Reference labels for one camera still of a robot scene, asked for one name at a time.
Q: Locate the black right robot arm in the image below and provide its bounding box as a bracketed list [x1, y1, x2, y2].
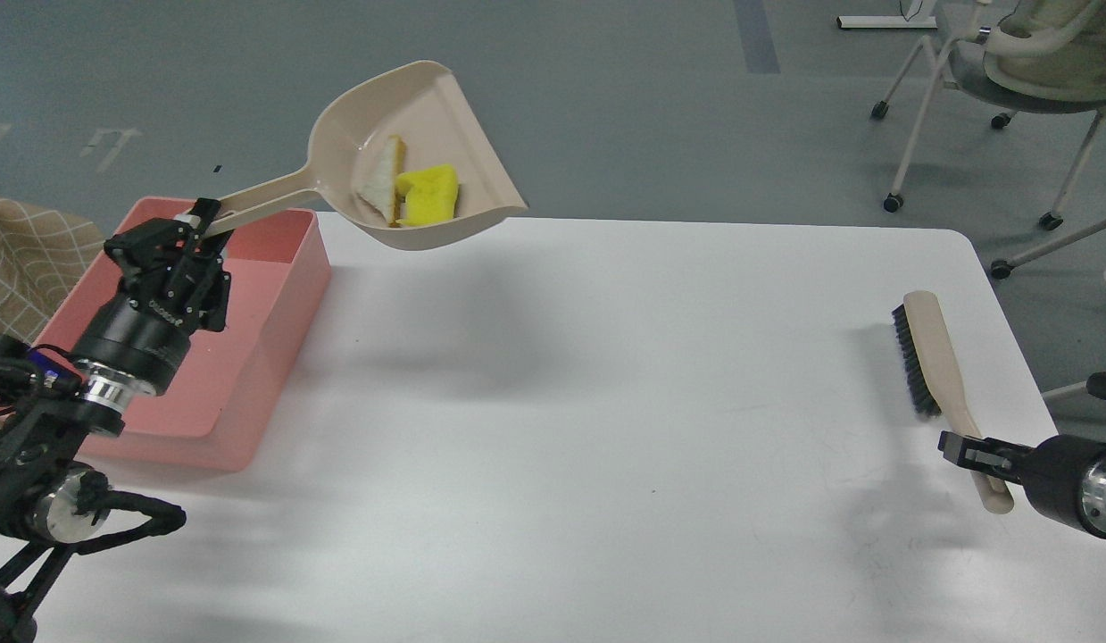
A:
[928, 372, 1106, 540]

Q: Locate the yellow sponge piece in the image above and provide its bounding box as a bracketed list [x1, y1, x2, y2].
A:
[395, 163, 460, 227]

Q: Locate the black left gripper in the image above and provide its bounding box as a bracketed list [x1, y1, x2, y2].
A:
[72, 198, 231, 396]

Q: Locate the white bread slice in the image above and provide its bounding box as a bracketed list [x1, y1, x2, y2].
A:
[349, 135, 406, 228]

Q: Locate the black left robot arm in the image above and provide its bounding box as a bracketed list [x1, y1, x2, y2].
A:
[0, 198, 231, 642]

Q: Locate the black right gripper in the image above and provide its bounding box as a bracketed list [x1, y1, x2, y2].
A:
[937, 431, 1102, 530]

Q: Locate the beige plastic dustpan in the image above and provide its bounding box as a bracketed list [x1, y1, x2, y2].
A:
[206, 60, 528, 251]

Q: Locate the white office chair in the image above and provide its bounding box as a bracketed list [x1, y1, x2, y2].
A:
[870, 1, 1106, 230]

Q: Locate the beige checkered cloth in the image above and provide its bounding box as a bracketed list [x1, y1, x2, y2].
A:
[0, 198, 104, 342]

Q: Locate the beige brush with black bristles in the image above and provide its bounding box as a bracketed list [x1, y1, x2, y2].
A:
[893, 290, 1014, 515]

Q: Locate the pink plastic bin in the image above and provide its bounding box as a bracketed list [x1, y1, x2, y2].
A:
[80, 209, 331, 471]

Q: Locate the white table base bar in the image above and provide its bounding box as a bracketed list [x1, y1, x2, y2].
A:
[836, 15, 937, 31]

